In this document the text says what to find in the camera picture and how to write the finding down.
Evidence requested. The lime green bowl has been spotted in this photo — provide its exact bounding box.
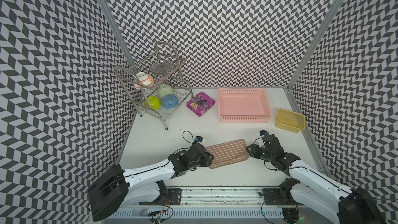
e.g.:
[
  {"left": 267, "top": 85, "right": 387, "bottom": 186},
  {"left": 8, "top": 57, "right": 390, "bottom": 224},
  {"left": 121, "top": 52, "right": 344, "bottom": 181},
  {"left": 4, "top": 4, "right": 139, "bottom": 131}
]
[{"left": 143, "top": 96, "right": 162, "bottom": 110}]

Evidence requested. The grey patterned plate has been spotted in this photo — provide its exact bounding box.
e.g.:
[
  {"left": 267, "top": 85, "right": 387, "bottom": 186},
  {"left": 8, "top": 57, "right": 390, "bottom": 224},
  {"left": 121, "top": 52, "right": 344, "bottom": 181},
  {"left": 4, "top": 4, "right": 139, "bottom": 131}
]
[{"left": 149, "top": 60, "right": 175, "bottom": 75}]

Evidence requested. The white orange ceramic bowl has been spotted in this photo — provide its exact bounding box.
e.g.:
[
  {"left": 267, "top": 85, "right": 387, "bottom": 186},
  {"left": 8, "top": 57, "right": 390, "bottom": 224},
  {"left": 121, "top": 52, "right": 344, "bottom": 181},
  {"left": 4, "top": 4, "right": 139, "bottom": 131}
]
[{"left": 136, "top": 72, "right": 154, "bottom": 87}]

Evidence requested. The purple snack packet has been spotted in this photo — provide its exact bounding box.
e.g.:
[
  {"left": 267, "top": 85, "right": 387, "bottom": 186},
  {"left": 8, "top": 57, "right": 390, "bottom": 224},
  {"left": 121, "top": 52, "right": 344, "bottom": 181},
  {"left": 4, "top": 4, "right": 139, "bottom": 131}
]
[{"left": 187, "top": 92, "right": 216, "bottom": 117}]

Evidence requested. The pink perforated plastic basket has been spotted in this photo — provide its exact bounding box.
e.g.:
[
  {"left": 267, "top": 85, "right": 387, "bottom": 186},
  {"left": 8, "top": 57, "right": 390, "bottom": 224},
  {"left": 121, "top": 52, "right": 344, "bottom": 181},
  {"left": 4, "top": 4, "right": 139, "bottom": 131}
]
[{"left": 218, "top": 88, "right": 273, "bottom": 123}]

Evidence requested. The yellow plastic container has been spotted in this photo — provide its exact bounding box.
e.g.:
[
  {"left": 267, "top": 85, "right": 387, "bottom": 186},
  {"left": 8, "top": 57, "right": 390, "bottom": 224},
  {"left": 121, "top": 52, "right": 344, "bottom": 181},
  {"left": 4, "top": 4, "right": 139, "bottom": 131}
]
[{"left": 275, "top": 109, "right": 306, "bottom": 133}]

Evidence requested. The aluminium front rail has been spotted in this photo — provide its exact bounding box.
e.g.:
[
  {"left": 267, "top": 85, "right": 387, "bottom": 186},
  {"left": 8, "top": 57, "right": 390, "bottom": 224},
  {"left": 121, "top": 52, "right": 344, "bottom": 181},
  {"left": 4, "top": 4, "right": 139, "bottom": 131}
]
[{"left": 90, "top": 186, "right": 358, "bottom": 224}]

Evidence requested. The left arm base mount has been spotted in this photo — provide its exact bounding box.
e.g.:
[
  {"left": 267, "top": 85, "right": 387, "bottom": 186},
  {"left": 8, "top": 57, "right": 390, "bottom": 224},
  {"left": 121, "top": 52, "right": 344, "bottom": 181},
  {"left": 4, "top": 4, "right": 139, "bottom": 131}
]
[{"left": 139, "top": 180, "right": 182, "bottom": 206}]

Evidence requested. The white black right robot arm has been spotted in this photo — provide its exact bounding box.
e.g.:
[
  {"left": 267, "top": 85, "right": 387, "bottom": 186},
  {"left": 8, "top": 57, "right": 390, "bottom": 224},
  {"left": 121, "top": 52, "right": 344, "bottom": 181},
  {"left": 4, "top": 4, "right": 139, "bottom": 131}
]
[{"left": 246, "top": 130, "right": 386, "bottom": 224}]

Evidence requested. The pale green bowl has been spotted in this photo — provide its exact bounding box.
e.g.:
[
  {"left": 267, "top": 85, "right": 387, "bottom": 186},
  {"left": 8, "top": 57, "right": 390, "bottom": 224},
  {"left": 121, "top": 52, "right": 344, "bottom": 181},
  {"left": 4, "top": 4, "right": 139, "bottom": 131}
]
[{"left": 157, "top": 84, "right": 174, "bottom": 100}]

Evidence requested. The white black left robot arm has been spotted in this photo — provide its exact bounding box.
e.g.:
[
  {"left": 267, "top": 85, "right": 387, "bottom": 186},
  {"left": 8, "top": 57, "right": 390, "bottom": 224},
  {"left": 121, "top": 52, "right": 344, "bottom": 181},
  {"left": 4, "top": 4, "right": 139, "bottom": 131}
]
[{"left": 88, "top": 143, "right": 214, "bottom": 222}]

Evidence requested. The metal wire dish rack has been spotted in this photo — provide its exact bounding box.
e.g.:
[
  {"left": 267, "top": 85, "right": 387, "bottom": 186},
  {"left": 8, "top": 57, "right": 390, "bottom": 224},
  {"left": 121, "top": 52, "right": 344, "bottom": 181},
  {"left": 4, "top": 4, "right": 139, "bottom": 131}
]
[{"left": 114, "top": 41, "right": 194, "bottom": 130}]

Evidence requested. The brown striped square dishcloth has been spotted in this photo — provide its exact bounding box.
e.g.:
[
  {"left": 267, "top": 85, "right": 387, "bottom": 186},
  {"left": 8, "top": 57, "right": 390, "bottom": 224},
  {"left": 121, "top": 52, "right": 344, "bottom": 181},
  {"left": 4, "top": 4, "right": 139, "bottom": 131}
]
[{"left": 206, "top": 139, "right": 249, "bottom": 169}]

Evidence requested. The blue bowl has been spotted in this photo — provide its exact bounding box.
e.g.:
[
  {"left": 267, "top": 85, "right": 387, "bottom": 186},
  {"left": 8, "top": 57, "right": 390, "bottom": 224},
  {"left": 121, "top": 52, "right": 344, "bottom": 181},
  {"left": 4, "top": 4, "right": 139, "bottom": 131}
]
[{"left": 161, "top": 94, "right": 179, "bottom": 109}]

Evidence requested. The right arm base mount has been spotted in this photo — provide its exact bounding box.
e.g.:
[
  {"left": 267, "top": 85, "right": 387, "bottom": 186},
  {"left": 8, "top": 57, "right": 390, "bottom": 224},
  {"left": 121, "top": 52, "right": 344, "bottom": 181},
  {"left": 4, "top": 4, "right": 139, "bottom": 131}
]
[{"left": 258, "top": 178, "right": 301, "bottom": 206}]

